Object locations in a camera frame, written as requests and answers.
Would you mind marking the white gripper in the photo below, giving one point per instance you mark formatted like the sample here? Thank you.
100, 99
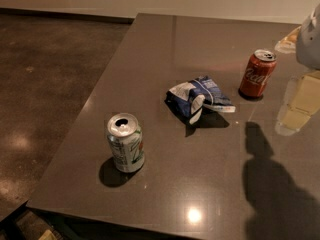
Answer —
309, 44

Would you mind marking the blue white chip bag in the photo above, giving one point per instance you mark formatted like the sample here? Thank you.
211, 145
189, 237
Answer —
190, 98

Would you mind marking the silver green soda can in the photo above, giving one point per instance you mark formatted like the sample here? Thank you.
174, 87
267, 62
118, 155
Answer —
125, 138

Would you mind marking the red coke can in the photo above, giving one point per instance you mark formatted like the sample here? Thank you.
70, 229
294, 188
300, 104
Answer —
260, 66

